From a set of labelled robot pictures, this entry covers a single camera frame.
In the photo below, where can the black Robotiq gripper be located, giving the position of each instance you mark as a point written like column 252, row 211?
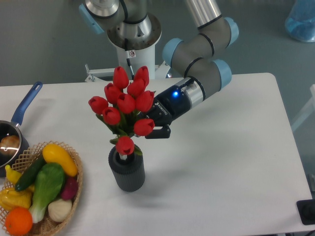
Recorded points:
column 167, row 107

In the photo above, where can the red tulip bouquet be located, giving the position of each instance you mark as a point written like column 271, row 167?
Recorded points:
column 121, row 109

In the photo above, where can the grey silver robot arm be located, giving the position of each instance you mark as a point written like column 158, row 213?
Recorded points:
column 202, row 75

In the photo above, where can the dark grey ribbed vase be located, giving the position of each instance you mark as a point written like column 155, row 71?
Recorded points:
column 130, row 173

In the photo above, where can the purple red radish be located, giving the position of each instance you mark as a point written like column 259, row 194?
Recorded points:
column 70, row 189

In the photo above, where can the yellow squash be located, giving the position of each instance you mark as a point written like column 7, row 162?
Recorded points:
column 57, row 154

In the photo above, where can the green bok choy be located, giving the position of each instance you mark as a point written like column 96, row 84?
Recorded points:
column 48, row 184

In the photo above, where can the white garlic bulb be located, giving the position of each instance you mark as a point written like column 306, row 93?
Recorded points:
column 59, row 210

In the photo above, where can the dark green cucumber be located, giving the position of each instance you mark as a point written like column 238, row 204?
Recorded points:
column 29, row 175

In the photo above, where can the brown bread roll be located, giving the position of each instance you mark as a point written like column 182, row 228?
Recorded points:
column 9, row 145

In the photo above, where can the small yellow banana pepper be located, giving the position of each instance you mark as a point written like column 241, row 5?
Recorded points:
column 12, row 177

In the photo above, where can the black device at edge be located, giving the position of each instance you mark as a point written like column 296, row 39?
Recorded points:
column 306, row 209

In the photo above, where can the yellow bell pepper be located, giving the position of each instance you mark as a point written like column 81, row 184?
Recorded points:
column 10, row 199

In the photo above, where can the orange fruit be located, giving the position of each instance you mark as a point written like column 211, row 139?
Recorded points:
column 18, row 221

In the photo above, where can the blue transparent water bottle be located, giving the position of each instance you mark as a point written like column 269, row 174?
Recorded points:
column 300, row 23

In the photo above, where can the white metal base frame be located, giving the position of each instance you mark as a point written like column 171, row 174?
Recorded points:
column 162, row 71

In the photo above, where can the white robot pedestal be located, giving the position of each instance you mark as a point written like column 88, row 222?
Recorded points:
column 135, row 44

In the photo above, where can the blue handled saucepan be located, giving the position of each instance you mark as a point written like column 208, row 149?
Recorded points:
column 8, row 128

